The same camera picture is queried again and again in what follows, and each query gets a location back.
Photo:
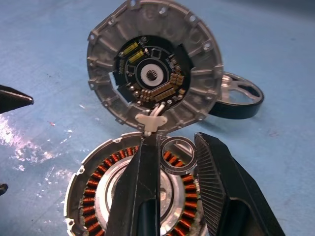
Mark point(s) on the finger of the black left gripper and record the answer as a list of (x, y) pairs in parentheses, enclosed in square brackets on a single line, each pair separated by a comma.
[(3, 189), (12, 99)]

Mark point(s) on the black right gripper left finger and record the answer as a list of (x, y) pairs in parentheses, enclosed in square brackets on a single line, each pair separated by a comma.
[(137, 186)]

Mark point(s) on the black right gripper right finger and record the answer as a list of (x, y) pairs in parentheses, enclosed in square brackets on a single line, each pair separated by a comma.
[(221, 177)]

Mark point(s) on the black spoked rotor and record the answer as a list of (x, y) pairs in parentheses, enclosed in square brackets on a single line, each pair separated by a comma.
[(233, 111)]

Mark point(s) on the silver motor lid circuit board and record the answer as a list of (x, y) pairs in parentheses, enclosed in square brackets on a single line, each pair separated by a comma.
[(105, 73)]

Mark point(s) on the silver motor housing copper windings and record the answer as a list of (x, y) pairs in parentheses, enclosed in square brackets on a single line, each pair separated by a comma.
[(88, 182)]

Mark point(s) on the white plastic hinge clip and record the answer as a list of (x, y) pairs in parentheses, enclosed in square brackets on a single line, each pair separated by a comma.
[(152, 121)]

